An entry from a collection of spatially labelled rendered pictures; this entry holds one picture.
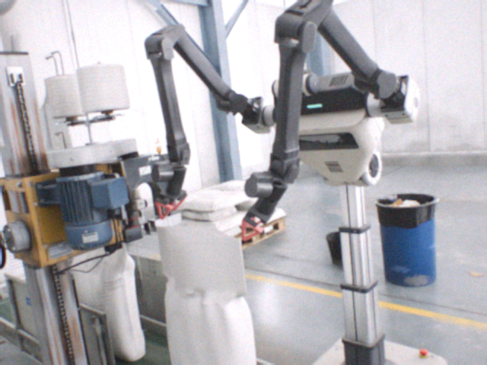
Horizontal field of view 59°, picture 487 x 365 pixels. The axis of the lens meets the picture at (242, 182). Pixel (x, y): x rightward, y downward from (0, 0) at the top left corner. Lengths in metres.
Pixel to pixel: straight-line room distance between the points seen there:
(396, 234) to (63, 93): 2.60
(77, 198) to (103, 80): 0.40
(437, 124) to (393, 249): 6.12
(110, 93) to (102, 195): 0.34
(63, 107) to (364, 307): 1.45
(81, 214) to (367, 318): 1.22
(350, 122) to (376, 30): 8.45
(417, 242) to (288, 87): 2.58
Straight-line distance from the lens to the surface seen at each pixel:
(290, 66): 1.11
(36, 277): 1.73
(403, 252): 3.57
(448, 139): 9.46
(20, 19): 5.08
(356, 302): 1.97
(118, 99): 1.55
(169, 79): 1.52
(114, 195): 1.45
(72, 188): 1.48
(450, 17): 9.47
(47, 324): 1.79
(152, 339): 2.42
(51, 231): 1.66
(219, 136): 7.81
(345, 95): 1.55
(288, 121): 1.16
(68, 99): 1.78
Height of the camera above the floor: 1.47
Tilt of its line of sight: 9 degrees down
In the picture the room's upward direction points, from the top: 7 degrees counter-clockwise
